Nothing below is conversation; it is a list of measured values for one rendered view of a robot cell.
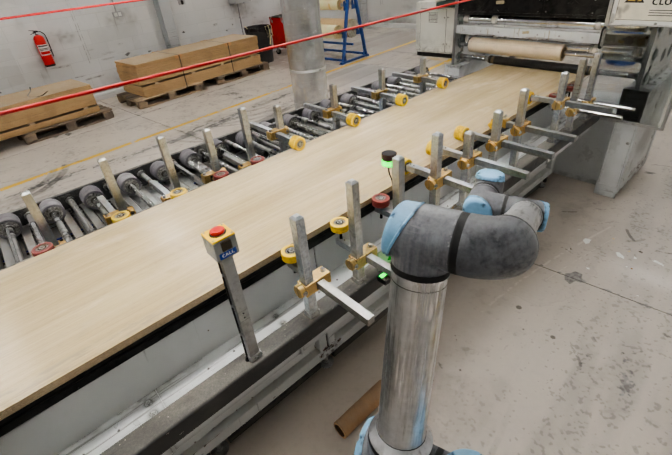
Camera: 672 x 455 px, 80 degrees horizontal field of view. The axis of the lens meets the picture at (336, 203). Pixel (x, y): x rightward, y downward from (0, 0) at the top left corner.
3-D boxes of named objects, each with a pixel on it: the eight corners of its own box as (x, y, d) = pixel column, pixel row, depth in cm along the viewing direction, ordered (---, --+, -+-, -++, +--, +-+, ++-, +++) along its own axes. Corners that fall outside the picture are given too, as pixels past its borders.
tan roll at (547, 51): (642, 67, 283) (648, 48, 277) (636, 71, 277) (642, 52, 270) (463, 49, 378) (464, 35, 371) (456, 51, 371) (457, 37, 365)
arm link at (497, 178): (472, 176, 130) (479, 163, 137) (468, 209, 137) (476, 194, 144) (502, 181, 126) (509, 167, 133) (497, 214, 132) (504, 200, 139)
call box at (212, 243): (240, 253, 115) (235, 231, 111) (218, 266, 111) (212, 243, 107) (228, 243, 119) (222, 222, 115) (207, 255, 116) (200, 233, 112)
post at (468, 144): (466, 217, 210) (475, 130, 185) (462, 220, 208) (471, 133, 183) (460, 215, 213) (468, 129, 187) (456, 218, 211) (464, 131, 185)
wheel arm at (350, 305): (375, 323, 131) (374, 313, 129) (368, 329, 129) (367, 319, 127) (294, 264, 160) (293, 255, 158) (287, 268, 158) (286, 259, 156)
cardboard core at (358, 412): (391, 387, 191) (345, 432, 175) (391, 397, 196) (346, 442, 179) (378, 376, 197) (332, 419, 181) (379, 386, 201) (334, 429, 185)
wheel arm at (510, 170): (529, 177, 179) (530, 170, 177) (525, 180, 177) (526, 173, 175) (435, 149, 212) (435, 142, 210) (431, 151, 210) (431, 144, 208)
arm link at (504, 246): (541, 233, 62) (553, 197, 120) (459, 216, 67) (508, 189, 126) (525, 304, 64) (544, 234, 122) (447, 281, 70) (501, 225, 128)
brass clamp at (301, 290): (332, 282, 149) (331, 272, 147) (304, 302, 142) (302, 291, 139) (321, 274, 153) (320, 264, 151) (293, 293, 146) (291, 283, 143)
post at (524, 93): (516, 170, 233) (530, 87, 208) (513, 172, 232) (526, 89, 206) (510, 168, 236) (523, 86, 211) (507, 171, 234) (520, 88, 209)
